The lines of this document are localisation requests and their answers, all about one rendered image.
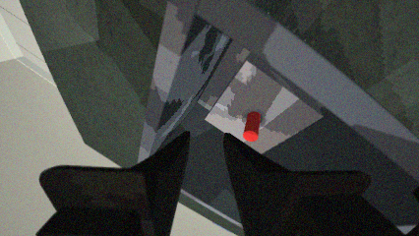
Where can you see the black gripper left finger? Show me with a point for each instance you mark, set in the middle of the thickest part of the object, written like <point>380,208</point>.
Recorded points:
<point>152,187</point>

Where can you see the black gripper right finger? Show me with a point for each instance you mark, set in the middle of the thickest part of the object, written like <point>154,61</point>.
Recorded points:
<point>265,192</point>

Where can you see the red peg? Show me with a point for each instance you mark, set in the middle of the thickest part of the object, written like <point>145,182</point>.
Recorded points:
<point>252,128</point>

